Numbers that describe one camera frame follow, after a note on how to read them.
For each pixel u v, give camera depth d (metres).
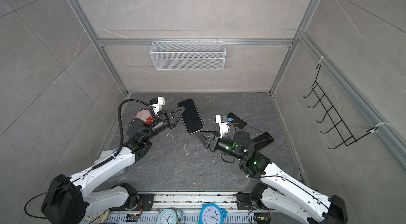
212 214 0.69
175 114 0.63
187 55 1.01
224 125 0.60
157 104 0.65
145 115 0.99
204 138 0.66
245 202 0.73
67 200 0.39
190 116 0.63
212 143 0.56
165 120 0.59
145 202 0.74
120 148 0.54
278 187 0.47
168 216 0.67
